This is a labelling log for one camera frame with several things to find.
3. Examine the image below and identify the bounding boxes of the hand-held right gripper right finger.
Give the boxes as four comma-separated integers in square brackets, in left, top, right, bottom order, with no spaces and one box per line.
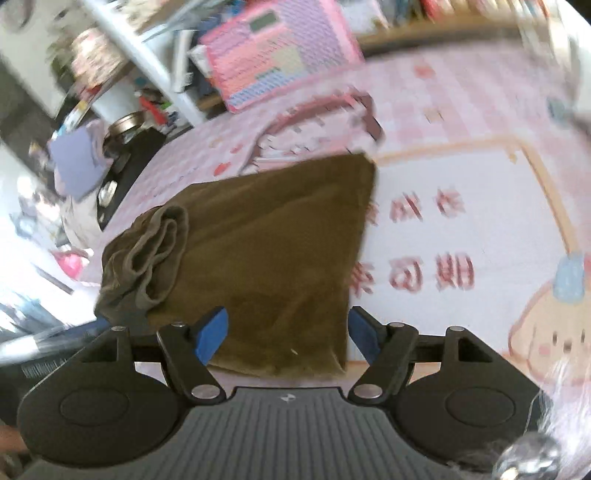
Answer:
[347,306,496,401]

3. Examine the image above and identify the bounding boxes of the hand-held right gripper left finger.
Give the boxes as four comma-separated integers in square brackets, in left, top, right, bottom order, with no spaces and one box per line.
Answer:
[82,306,228,403]

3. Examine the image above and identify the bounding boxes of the olive brown garment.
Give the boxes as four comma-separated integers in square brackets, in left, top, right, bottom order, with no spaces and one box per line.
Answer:
[95,152,380,383]

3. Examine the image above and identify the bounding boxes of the pink checked cartoon tablecloth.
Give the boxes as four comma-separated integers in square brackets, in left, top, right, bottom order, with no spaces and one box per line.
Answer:
[74,44,591,400]

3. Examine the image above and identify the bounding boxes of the folded purple cloth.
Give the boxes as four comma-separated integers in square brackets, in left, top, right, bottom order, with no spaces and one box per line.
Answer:
[47,122,106,202]

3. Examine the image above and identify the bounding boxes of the black box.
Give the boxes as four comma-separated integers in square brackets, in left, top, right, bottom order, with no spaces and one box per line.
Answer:
[95,129,168,230]

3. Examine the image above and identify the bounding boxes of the brass bowl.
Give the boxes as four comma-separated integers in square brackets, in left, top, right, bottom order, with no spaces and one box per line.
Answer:
[103,111,147,140]

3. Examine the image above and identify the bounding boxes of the pink toy keyboard tablet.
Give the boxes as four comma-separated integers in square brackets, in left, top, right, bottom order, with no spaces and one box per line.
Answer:
[198,0,366,114]

